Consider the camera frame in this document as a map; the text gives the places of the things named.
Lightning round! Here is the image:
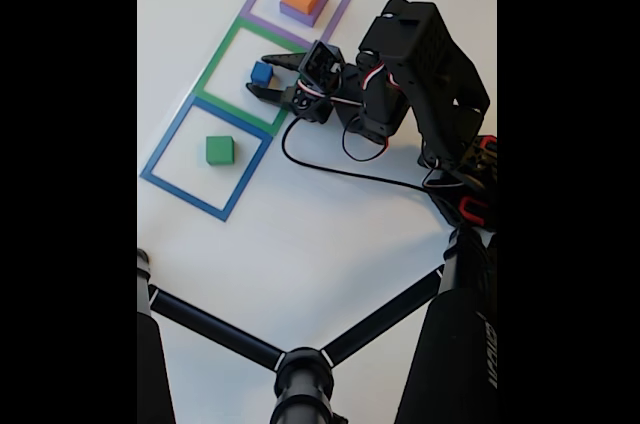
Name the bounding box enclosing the red white servo cable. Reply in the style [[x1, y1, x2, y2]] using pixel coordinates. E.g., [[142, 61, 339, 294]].
[[297, 61, 466, 190]]

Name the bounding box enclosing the black camera cable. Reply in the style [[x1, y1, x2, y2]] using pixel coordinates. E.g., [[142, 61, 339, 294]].
[[281, 116, 441, 193]]

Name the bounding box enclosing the green square frame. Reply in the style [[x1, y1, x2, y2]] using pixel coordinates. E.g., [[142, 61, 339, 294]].
[[192, 15, 321, 138]]

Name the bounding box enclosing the purple square block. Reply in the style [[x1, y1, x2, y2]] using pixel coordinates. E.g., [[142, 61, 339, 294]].
[[278, 0, 331, 28]]

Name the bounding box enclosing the black camera tripod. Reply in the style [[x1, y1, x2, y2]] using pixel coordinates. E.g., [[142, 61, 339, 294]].
[[137, 226, 498, 424]]

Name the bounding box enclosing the green square block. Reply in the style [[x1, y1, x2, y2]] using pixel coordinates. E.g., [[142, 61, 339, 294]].
[[205, 135, 236, 166]]

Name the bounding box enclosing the small blue cube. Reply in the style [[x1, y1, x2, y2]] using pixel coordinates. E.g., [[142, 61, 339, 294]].
[[250, 60, 274, 87]]

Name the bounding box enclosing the blue square frame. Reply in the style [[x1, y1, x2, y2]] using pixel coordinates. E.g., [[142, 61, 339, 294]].
[[139, 95, 274, 223]]

